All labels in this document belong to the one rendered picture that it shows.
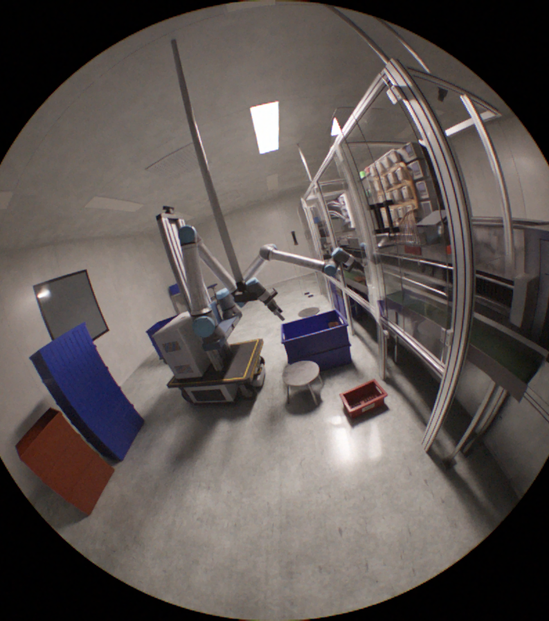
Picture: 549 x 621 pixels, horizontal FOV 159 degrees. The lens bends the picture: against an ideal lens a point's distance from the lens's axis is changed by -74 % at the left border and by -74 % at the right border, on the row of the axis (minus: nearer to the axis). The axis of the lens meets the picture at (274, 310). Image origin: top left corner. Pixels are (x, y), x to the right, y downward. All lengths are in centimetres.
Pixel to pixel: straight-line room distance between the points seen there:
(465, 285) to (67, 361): 243
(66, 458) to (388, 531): 216
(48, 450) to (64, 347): 88
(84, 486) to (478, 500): 262
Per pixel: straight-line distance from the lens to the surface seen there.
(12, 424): 327
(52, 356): 196
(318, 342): 175
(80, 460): 211
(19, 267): 360
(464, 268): 71
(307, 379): 150
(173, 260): 166
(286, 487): 133
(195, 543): 147
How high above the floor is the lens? 121
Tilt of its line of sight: 18 degrees down
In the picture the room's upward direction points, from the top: 18 degrees counter-clockwise
